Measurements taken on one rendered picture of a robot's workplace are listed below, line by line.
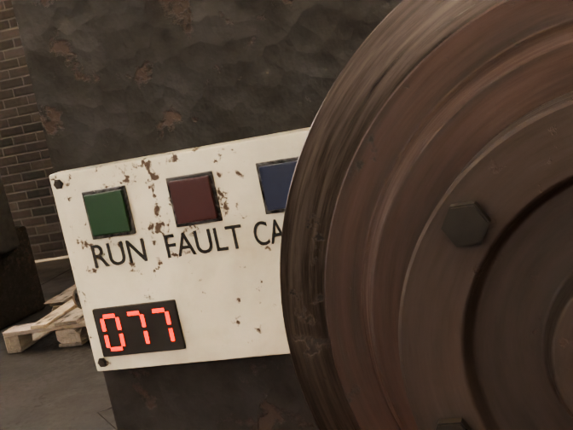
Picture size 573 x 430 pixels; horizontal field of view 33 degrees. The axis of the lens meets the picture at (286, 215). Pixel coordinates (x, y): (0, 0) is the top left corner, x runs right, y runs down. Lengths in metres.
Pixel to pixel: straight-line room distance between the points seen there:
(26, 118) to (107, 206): 7.17
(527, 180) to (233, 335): 0.38
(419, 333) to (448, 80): 0.15
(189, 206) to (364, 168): 0.24
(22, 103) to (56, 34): 7.14
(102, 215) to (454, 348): 0.39
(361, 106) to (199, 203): 0.23
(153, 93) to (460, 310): 0.38
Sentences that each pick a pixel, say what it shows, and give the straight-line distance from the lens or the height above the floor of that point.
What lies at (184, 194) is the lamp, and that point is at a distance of 0.79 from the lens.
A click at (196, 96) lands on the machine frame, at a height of 1.28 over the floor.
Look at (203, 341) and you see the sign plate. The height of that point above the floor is 1.08.
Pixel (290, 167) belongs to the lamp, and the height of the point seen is 1.21.
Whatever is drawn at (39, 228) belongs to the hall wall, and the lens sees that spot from 8.12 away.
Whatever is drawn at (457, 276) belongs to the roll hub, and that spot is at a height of 1.17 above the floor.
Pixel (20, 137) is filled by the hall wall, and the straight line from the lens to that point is 8.05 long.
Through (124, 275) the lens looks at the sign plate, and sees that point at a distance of 0.84.
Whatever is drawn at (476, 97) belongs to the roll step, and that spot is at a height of 1.26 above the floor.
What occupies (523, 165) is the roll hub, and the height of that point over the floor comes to 1.22.
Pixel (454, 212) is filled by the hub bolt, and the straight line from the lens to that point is 0.50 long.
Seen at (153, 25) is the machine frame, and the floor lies 1.34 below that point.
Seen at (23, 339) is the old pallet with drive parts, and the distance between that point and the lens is 5.44.
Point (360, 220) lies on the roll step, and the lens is 0.59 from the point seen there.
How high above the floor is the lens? 1.31
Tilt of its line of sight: 10 degrees down
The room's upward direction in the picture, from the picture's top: 12 degrees counter-clockwise
